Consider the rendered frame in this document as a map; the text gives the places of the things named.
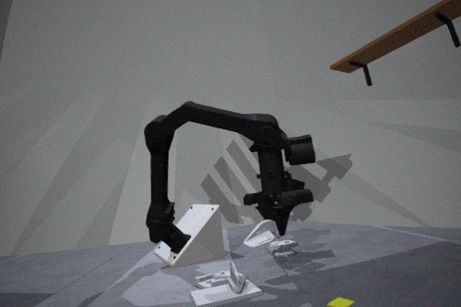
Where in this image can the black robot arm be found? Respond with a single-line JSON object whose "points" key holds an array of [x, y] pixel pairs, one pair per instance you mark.
{"points": [[260, 128]]}

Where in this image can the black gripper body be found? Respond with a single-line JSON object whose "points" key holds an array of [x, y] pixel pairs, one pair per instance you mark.
{"points": [[274, 184]]}

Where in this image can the yellow flat square plate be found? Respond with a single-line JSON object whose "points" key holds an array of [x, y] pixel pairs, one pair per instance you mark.
{"points": [[340, 302]]}

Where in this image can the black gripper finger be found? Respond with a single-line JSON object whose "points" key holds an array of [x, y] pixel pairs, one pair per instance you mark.
{"points": [[281, 217], [266, 212]]}

